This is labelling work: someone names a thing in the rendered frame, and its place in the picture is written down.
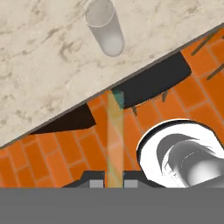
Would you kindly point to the white round object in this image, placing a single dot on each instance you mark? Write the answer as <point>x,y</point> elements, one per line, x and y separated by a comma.
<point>151,151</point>

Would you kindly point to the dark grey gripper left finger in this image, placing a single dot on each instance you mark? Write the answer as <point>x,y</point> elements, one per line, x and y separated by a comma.
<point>93,178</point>

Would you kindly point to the clear glass cup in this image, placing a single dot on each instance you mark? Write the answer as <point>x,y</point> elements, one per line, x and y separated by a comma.
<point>106,29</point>

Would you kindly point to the black bar stool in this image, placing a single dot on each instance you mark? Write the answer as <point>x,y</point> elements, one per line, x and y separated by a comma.
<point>151,78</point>
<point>73,122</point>

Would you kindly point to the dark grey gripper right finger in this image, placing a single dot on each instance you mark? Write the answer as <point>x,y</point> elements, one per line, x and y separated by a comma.
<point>131,177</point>

